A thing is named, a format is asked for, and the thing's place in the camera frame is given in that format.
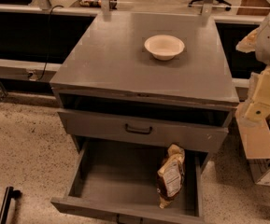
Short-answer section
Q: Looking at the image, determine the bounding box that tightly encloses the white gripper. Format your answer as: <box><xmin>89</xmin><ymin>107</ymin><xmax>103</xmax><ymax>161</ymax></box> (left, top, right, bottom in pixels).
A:
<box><xmin>235</xmin><ymin>28</ymin><xmax>270</xmax><ymax>122</ymax></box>

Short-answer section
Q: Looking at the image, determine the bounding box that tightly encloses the brown chip bag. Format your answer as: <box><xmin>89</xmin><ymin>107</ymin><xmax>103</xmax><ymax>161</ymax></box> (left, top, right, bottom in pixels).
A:
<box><xmin>157</xmin><ymin>144</ymin><xmax>185</xmax><ymax>209</ymax></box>

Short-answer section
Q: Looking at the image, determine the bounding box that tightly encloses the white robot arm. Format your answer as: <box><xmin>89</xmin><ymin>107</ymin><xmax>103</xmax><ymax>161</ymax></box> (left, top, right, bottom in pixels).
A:
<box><xmin>236</xmin><ymin>13</ymin><xmax>270</xmax><ymax>122</ymax></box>

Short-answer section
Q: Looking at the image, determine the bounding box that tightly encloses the grey drawer cabinet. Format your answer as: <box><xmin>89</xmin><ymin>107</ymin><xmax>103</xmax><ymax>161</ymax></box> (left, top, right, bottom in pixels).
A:
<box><xmin>50</xmin><ymin>10</ymin><xmax>240</xmax><ymax>173</ymax></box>

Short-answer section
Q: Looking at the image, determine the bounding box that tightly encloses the grey open middle drawer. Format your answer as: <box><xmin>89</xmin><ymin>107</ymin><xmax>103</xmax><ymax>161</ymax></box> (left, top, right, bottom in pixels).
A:
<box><xmin>51</xmin><ymin>139</ymin><xmax>205</xmax><ymax>224</ymax></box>

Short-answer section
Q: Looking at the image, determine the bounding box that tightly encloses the grey top drawer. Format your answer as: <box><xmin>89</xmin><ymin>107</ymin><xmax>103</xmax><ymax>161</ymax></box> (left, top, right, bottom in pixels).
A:
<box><xmin>58</xmin><ymin>109</ymin><xmax>228</xmax><ymax>152</ymax></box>

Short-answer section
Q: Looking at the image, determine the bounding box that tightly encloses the open cardboard box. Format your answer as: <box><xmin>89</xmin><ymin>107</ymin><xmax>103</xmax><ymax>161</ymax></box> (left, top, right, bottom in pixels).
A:
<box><xmin>235</xmin><ymin>105</ymin><xmax>270</xmax><ymax>186</ymax></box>

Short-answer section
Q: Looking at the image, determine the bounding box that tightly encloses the black office chair base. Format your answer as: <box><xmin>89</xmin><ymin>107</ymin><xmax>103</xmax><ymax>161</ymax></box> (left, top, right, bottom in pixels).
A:
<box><xmin>188</xmin><ymin>0</ymin><xmax>234</xmax><ymax>12</ymax></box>

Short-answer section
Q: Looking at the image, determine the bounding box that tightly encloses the white paper bowl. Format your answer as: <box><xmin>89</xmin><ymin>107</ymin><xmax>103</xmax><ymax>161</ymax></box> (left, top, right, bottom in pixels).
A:
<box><xmin>144</xmin><ymin>35</ymin><xmax>185</xmax><ymax>61</ymax></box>

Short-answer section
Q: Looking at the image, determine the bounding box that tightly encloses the black stand base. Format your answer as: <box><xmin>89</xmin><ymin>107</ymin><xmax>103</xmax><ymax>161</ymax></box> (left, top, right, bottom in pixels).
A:
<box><xmin>0</xmin><ymin>187</ymin><xmax>21</xmax><ymax>224</ymax></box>

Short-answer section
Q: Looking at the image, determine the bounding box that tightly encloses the black top drawer handle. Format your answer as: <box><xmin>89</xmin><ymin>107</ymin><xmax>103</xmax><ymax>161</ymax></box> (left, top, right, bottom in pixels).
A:
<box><xmin>124</xmin><ymin>123</ymin><xmax>153</xmax><ymax>135</ymax></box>

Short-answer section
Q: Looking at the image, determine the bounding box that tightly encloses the black power cable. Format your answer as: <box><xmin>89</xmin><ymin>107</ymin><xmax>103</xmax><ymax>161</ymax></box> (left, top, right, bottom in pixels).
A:
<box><xmin>36</xmin><ymin>5</ymin><xmax>65</xmax><ymax>82</ymax></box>

